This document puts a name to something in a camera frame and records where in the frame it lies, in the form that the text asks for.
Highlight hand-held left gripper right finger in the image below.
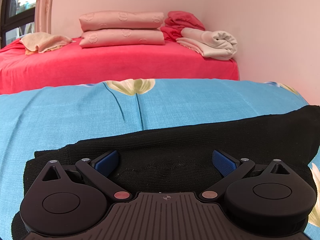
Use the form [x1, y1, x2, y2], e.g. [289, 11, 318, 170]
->
[199, 149, 290, 202]

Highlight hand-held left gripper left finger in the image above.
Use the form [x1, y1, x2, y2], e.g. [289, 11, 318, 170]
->
[41, 150, 133, 202]

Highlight black pants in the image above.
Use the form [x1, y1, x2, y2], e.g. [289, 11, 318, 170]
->
[11, 105, 320, 239]

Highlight blue floral blanket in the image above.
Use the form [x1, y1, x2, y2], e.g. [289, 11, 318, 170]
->
[0, 78, 320, 240]

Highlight red bed sheet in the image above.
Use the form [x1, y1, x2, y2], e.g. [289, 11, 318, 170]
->
[0, 36, 240, 95]

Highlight cream folded cloth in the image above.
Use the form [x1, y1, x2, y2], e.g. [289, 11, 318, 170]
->
[176, 27, 238, 61]

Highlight pink folded embossed blanket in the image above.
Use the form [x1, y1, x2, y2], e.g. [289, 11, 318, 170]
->
[79, 29, 166, 48]
[79, 11, 165, 30]

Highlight peach towel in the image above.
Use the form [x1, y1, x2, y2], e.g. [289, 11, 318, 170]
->
[19, 32, 73, 55]

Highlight red folded cloth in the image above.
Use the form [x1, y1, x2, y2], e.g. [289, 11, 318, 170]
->
[160, 26, 184, 42]
[165, 11, 206, 31]

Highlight pink curtain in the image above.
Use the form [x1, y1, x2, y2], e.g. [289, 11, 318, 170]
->
[34, 0, 55, 35]

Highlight dark framed window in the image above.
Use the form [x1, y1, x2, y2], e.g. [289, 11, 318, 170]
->
[0, 0, 40, 48]

